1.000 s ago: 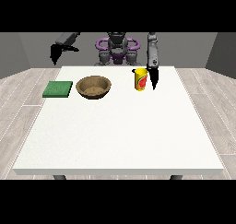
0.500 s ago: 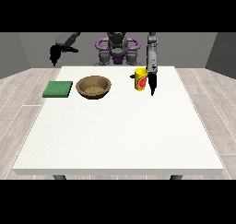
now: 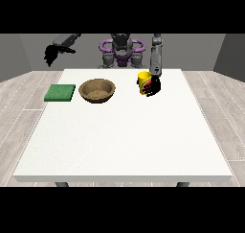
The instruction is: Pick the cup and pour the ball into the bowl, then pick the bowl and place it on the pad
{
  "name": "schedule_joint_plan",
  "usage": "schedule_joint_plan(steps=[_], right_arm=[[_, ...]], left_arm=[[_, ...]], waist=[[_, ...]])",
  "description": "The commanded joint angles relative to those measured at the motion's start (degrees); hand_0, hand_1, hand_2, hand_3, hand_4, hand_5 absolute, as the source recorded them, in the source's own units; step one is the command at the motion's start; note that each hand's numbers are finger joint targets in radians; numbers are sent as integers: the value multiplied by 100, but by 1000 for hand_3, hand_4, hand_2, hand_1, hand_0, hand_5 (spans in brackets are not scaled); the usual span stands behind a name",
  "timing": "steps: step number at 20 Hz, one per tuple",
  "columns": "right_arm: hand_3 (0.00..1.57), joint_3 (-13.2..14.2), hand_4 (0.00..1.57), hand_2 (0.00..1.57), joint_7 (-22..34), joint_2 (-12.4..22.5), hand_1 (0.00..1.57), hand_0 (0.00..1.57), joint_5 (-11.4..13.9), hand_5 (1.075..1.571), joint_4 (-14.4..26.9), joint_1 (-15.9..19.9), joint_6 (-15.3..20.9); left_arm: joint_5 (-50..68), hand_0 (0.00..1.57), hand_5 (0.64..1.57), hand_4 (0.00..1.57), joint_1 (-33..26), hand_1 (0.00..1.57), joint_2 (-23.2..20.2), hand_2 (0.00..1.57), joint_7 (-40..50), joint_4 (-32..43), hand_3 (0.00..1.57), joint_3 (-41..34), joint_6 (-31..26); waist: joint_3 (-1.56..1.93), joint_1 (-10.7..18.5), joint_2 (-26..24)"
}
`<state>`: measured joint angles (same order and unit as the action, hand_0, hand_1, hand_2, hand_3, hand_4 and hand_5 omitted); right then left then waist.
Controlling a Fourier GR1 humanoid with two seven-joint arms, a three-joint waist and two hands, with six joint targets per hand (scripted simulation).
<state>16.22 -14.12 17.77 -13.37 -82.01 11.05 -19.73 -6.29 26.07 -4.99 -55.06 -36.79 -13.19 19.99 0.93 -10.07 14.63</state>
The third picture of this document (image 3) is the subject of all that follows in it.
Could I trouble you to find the grey robot trunk purple rings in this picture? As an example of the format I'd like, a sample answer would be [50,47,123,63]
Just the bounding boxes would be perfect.
[98,34,148,70]

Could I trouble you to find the green square pad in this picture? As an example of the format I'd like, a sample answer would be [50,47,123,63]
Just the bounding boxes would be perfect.
[43,83,77,103]

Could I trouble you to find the brown wooden bowl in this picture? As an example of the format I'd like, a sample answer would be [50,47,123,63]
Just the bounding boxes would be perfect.
[78,78,117,105]

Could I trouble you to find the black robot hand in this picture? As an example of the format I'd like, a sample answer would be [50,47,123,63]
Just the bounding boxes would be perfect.
[43,44,78,68]
[142,75,162,98]

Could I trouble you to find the yellow cup with melon print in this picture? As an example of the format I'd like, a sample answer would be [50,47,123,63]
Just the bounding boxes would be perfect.
[137,71,153,96]

